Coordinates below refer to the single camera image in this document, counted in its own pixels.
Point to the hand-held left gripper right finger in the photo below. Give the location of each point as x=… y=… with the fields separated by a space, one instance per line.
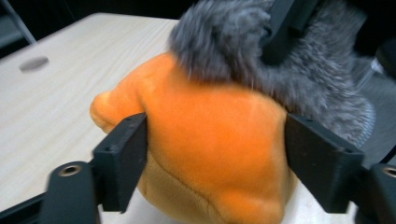
x=320 y=158

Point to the orange plush toy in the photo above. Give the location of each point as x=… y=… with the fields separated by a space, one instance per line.
x=214 y=140

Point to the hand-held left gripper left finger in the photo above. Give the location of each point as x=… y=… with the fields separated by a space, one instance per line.
x=123 y=161

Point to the round grey table grommet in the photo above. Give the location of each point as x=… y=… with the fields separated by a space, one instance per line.
x=33 y=63

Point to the grey fuzzy hat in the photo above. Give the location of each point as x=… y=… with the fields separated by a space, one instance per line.
x=224 y=40

